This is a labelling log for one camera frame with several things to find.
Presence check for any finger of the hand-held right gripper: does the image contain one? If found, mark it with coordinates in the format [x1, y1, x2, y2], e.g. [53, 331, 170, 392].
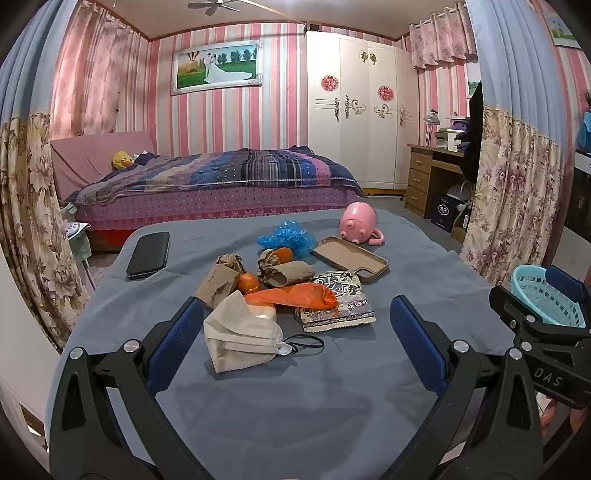
[489, 285, 591, 344]
[546, 265, 591, 328]

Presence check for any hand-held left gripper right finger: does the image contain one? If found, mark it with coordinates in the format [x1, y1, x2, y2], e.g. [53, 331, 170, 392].
[389, 295, 543, 480]

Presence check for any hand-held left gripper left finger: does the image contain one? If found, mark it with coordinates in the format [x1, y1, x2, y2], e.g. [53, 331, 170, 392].
[48, 295, 206, 480]

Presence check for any light blue plastic basket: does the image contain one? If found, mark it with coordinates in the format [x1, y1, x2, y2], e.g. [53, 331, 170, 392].
[510, 264, 587, 328]

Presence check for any beige cloth bag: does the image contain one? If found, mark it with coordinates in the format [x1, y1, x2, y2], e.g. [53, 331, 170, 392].
[203, 290, 284, 376]

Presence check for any patterned snack packet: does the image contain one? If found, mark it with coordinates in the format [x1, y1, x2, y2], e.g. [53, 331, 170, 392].
[295, 270, 377, 333]

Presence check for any black elastic cord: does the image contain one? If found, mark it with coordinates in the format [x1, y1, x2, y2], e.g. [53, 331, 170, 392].
[276, 333, 325, 357]

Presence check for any orange plastic bag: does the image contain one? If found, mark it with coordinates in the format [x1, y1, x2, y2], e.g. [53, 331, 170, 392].
[243, 284, 339, 310]

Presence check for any blue plastic wrapper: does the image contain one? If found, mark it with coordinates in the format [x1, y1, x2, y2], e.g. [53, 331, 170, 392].
[257, 222, 317, 260]

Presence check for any person's right hand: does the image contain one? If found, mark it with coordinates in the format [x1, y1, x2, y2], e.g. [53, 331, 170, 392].
[540, 396, 591, 435]

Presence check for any cabinet appliance with glass door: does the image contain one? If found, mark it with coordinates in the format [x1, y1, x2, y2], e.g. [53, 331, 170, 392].
[566, 150, 591, 241]

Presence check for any black smartphone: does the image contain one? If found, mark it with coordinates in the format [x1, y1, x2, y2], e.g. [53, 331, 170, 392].
[126, 232, 171, 280]

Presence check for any blue floral curtain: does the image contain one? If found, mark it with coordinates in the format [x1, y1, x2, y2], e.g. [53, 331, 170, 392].
[0, 0, 95, 352]
[459, 0, 566, 287]

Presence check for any brown phone case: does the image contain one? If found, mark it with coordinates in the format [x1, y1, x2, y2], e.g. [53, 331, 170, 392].
[311, 236, 390, 284]

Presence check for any black box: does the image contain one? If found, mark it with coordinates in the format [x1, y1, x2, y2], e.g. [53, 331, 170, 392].
[431, 194, 460, 232]

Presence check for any bed with purple dotted sheet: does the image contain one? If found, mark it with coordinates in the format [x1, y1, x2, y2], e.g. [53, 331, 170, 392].
[50, 130, 368, 252]

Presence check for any pink pig cup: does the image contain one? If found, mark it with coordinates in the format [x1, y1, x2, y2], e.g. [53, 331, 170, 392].
[338, 202, 386, 247]

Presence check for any pale green stool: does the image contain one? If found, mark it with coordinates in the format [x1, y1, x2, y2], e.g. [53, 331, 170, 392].
[60, 203, 90, 278]

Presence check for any wooden desk with drawers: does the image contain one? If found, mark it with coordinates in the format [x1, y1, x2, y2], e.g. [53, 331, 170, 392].
[405, 143, 467, 219]

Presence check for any striped patchwork quilt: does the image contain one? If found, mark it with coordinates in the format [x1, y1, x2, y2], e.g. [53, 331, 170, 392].
[74, 145, 368, 206]

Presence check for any white printer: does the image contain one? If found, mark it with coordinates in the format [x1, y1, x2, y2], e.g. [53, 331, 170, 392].
[434, 129, 467, 151]

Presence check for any white wardrobe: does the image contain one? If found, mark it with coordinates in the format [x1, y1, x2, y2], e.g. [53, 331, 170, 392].
[305, 30, 420, 190]

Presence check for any long pink floral curtain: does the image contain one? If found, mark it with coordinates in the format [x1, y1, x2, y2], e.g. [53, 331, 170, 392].
[50, 0, 151, 139]

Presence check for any framed wedding picture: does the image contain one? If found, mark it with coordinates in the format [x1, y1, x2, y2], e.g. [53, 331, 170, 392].
[170, 39, 264, 96]

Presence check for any short pink floral curtain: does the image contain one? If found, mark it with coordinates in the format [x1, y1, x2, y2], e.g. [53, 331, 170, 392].
[409, 7, 478, 70]

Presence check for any ceiling fan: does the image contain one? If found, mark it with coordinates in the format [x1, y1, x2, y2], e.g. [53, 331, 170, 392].
[187, 0, 241, 14]

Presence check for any small wall picture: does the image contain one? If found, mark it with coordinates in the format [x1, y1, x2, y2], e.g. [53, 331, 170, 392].
[540, 7, 583, 49]

